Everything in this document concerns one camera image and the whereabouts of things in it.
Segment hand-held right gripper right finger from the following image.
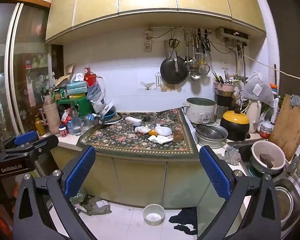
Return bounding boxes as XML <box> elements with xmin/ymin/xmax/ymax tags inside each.
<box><xmin>199</xmin><ymin>145</ymin><xmax>289</xmax><ymax>240</ymax></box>

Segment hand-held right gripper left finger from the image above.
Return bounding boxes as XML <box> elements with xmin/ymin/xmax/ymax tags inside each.
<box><xmin>12</xmin><ymin>145</ymin><xmax>98</xmax><ymax>240</ymax></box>

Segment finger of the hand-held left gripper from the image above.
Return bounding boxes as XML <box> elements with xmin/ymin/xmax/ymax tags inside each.
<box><xmin>4</xmin><ymin>130</ymin><xmax>39</xmax><ymax>153</ymax></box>
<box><xmin>5</xmin><ymin>134</ymin><xmax>59</xmax><ymax>156</ymax></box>

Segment yellow oil bottle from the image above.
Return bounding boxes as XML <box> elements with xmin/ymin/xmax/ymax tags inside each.
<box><xmin>35</xmin><ymin>116</ymin><xmax>46</xmax><ymax>137</ymax></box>

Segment grey dishcloth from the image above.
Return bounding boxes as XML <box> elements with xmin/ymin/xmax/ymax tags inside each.
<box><xmin>222</xmin><ymin>146</ymin><xmax>241</xmax><ymax>166</ymax></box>

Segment stack of brown cups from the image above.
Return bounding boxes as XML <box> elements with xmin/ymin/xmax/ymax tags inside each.
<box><xmin>42</xmin><ymin>95</ymin><xmax>61</xmax><ymax>135</ymax></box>

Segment clear drinking glass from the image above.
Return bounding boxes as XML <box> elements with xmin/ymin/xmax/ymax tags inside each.
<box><xmin>71</xmin><ymin>116</ymin><xmax>83</xmax><ymax>136</ymax></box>

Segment stainless steel basin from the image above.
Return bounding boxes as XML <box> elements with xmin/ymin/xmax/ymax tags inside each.
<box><xmin>195</xmin><ymin>123</ymin><xmax>228</xmax><ymax>149</ymax></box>

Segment crumpled grey bag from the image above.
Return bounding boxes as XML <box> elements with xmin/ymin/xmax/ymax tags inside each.
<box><xmin>81</xmin><ymin>196</ymin><xmax>113</xmax><ymax>216</ymax></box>

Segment black and yellow pot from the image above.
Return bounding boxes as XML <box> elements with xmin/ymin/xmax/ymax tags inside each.
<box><xmin>220</xmin><ymin>110</ymin><xmax>250</xmax><ymax>142</ymax></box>

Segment green floral tablecloth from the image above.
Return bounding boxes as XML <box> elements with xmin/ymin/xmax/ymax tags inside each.
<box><xmin>76</xmin><ymin>107</ymin><xmax>199</xmax><ymax>159</ymax></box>

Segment green plastic stool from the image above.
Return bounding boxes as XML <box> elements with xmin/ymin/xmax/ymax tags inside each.
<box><xmin>56</xmin><ymin>94</ymin><xmax>94</xmax><ymax>117</ymax></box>

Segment dark cloth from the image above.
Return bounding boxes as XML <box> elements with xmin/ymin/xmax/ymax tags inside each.
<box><xmin>169</xmin><ymin>207</ymin><xmax>198</xmax><ymax>236</ymax></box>

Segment blue bowl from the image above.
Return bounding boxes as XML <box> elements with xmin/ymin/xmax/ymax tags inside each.
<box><xmin>100</xmin><ymin>110</ymin><xmax>117</xmax><ymax>121</ymax></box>

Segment teal tissue box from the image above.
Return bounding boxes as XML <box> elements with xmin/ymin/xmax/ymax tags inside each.
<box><xmin>66</xmin><ymin>81</ymin><xmax>88</xmax><ymax>95</ymax></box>

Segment flat white tissue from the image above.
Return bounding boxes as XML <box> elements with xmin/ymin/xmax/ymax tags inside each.
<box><xmin>148</xmin><ymin>135</ymin><xmax>174</xmax><ymax>145</ymax></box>

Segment crumpled white plastic bag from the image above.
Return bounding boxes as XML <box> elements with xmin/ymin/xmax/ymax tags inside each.
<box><xmin>155</xmin><ymin>124</ymin><xmax>174</xmax><ymax>137</ymax></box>

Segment white plastic bowl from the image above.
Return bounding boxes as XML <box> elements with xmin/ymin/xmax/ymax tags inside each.
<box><xmin>251</xmin><ymin>140</ymin><xmax>287</xmax><ymax>172</ymax></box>

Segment clear plastic bag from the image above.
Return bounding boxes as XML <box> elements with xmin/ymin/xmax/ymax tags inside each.
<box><xmin>86</xmin><ymin>75</ymin><xmax>108</xmax><ymax>113</ymax></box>

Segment white thermos jug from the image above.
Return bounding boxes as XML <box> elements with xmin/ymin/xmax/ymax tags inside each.
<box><xmin>245</xmin><ymin>100</ymin><xmax>262</xmax><ymax>133</ymax></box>

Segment dark steel jug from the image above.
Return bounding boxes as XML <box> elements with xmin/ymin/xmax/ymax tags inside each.
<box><xmin>215</xmin><ymin>90</ymin><xmax>234</xmax><ymax>117</ymax></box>

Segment white cardboard box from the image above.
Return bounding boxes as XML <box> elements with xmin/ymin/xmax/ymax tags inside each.
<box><xmin>125</xmin><ymin>116</ymin><xmax>142</xmax><ymax>127</ymax></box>

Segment crumpled tissue with red marks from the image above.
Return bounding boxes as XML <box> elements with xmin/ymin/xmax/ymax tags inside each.
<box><xmin>134</xmin><ymin>125</ymin><xmax>150</xmax><ymax>135</ymax></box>

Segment white floor bowl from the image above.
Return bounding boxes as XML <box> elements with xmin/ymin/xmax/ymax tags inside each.
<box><xmin>143</xmin><ymin>204</ymin><xmax>165</xmax><ymax>226</ymax></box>

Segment sliding glass door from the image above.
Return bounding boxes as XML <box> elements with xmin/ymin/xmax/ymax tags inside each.
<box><xmin>0</xmin><ymin>2</ymin><xmax>52</xmax><ymax>137</ymax></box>

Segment red plastic container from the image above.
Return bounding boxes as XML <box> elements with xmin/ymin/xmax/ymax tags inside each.
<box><xmin>84</xmin><ymin>68</ymin><xmax>97</xmax><ymax>88</ymax></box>

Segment stainless steel sink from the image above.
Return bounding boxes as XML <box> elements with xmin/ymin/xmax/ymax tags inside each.
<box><xmin>227</xmin><ymin>140</ymin><xmax>300</xmax><ymax>233</ymax></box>

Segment wooden cutting board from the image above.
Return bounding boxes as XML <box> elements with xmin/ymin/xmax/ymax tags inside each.
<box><xmin>268</xmin><ymin>94</ymin><xmax>300</xmax><ymax>162</ymax></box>

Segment pink utensil holder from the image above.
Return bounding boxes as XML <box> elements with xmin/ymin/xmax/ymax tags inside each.
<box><xmin>213</xmin><ymin>71</ymin><xmax>237</xmax><ymax>93</ymax></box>

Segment grey cloth bag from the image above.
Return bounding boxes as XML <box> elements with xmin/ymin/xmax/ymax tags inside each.
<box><xmin>241</xmin><ymin>73</ymin><xmax>275</xmax><ymax>105</ymax></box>

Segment steel ladle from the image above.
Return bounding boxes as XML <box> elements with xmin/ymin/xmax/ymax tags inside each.
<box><xmin>185</xmin><ymin>30</ymin><xmax>201</xmax><ymax>81</ymax></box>

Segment glass gravy boat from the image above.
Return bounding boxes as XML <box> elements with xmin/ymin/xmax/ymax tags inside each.
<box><xmin>140</xmin><ymin>81</ymin><xmax>156</xmax><ymax>91</ymax></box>

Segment black wok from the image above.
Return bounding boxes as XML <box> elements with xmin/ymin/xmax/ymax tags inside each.
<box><xmin>160</xmin><ymin>57</ymin><xmax>189</xmax><ymax>85</ymax></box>

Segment checkered scrub cloth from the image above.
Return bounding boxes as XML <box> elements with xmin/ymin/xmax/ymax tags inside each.
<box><xmin>289</xmin><ymin>94</ymin><xmax>300</xmax><ymax>109</ymax></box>

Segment beige power strip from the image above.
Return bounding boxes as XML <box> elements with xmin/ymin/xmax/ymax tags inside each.
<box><xmin>144</xmin><ymin>31</ymin><xmax>153</xmax><ymax>53</ymax></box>

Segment beige upper kitchen cabinets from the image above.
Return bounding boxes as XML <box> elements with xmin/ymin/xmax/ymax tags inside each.
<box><xmin>45</xmin><ymin>0</ymin><xmax>267</xmax><ymax>43</ymax></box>

